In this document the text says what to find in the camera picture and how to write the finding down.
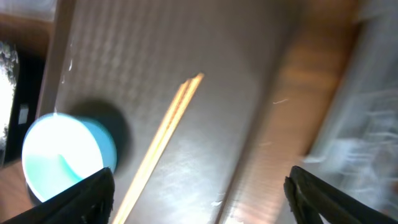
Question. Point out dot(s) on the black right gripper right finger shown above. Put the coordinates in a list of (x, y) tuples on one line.
[(311, 200)]

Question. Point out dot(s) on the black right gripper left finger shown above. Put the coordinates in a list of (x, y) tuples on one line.
[(89, 201)]

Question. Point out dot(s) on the light blue bowl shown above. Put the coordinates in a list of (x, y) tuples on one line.
[(60, 150)]

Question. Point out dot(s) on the grey dishwasher rack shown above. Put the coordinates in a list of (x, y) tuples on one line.
[(356, 148)]

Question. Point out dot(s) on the black waste tray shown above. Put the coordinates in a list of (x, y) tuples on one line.
[(31, 71)]

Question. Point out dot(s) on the brown serving tray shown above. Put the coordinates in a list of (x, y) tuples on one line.
[(122, 63)]

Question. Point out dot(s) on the spilled rice pile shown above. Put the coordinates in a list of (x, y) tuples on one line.
[(9, 77)]

